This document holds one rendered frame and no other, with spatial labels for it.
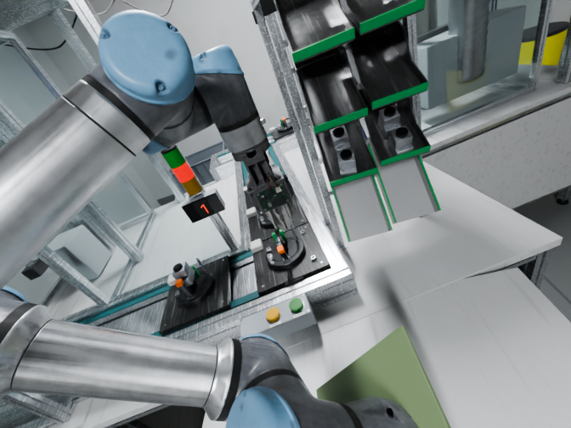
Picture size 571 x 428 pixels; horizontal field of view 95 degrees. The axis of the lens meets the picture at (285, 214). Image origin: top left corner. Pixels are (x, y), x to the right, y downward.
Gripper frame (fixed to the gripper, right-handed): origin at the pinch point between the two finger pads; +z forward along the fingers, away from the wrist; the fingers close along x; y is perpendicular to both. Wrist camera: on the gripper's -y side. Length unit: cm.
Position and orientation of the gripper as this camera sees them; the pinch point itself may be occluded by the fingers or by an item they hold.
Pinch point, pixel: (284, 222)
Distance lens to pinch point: 60.0
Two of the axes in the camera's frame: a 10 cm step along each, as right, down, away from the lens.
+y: 1.9, 5.1, -8.4
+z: 3.4, 7.7, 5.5
